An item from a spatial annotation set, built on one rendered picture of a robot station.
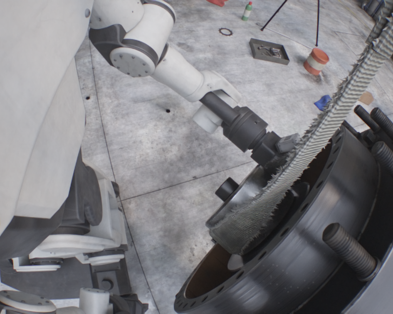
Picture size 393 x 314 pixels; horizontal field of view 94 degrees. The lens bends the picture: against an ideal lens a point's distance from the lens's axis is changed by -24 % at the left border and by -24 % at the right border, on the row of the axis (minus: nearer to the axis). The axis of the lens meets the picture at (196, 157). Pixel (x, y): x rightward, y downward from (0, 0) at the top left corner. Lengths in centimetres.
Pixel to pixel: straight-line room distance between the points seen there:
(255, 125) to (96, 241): 39
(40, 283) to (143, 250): 53
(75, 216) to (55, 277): 85
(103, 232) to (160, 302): 78
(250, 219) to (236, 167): 114
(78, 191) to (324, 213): 28
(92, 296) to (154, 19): 52
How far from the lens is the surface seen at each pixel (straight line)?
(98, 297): 53
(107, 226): 50
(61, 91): 20
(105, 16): 36
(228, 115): 50
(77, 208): 30
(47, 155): 19
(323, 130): 18
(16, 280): 124
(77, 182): 32
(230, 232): 34
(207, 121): 55
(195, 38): 217
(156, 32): 39
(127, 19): 38
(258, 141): 53
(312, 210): 22
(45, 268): 99
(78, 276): 110
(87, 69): 187
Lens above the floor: 122
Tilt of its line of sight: 62 degrees down
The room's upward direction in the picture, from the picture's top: 21 degrees clockwise
